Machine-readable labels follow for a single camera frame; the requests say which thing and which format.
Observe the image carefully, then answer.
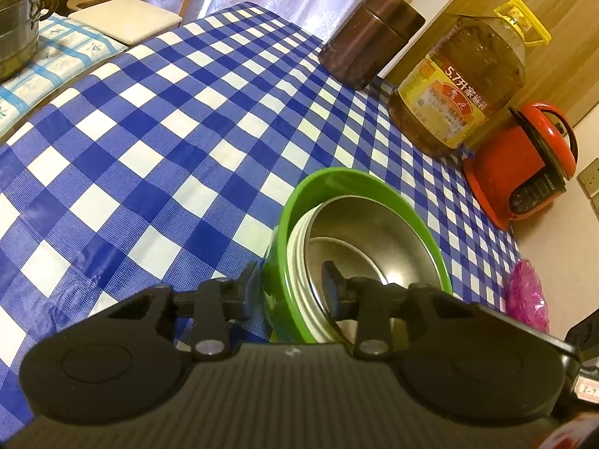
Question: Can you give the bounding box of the green plastic bowl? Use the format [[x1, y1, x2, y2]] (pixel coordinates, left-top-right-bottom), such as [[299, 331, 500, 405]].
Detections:
[[262, 167, 453, 343]]

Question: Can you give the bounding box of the white plastic bowl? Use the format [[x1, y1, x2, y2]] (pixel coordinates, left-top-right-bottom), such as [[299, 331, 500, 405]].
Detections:
[[286, 203, 452, 345]]

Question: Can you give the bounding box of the pink glass plate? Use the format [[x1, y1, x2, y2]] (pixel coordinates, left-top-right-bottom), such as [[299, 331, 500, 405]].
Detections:
[[506, 260, 550, 333]]

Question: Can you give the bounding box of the small stainless steel bowl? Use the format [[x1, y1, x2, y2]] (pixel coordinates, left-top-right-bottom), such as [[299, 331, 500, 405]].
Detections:
[[304, 196, 443, 321]]

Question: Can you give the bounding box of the blue white checkered tablecloth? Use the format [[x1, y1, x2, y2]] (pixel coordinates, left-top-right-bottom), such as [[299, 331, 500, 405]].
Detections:
[[1, 2, 519, 438]]

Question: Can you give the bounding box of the red electric pressure cooker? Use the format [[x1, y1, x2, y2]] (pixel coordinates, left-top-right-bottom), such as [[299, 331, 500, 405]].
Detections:
[[463, 103, 578, 230]]

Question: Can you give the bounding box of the brown cylindrical canister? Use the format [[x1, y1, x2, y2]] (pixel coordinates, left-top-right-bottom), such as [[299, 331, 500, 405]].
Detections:
[[318, 0, 425, 90]]

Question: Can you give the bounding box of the large cooking oil bottle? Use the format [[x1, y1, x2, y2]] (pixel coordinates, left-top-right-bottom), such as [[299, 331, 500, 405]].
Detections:
[[388, 0, 551, 158]]

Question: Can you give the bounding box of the light blue patterned cloth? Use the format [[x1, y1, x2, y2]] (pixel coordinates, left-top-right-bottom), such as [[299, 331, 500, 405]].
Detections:
[[1, 15, 126, 134]]

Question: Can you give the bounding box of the white wooden chair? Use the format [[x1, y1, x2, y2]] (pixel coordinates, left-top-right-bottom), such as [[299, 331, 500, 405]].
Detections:
[[69, 0, 190, 47]]

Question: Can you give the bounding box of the stainless steel pot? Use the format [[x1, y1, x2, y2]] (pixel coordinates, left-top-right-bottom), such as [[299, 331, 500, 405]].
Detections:
[[0, 0, 59, 81]]

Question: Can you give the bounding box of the double wall socket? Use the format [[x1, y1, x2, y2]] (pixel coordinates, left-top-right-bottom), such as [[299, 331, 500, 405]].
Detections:
[[577, 158, 599, 218]]

